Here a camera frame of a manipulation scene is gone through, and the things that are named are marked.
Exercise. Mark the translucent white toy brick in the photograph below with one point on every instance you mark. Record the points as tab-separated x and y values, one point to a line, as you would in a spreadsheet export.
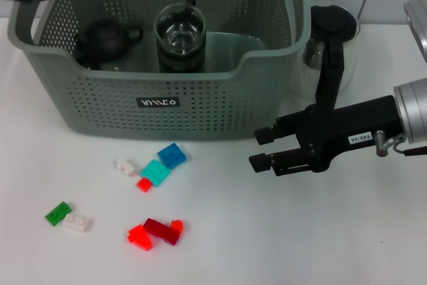
126	167

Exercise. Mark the black teapot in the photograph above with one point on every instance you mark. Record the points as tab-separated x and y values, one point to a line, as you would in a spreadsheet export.
103	39

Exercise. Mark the bright red toy brick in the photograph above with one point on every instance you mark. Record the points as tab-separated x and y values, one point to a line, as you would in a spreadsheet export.
140	236

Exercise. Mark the long green toy brick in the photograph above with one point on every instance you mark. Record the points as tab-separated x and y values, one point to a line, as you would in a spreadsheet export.
57	214

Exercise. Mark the blue toy brick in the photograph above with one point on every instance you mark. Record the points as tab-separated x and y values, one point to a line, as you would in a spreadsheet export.
171	155

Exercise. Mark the dark red toy brick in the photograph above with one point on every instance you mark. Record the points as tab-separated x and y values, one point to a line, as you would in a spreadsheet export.
160	229

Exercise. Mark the small red toy brick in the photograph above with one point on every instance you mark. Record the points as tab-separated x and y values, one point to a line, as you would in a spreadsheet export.
144	185

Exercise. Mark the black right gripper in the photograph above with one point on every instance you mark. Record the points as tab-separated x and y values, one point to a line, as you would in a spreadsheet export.
352	121

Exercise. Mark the small orange-red toy brick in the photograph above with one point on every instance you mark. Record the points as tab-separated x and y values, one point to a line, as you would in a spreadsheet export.
177	226

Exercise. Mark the grey perforated storage basket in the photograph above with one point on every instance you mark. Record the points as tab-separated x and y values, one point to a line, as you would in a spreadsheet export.
213	104

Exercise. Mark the teal toy brick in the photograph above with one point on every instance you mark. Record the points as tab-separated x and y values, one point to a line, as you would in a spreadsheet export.
155	172

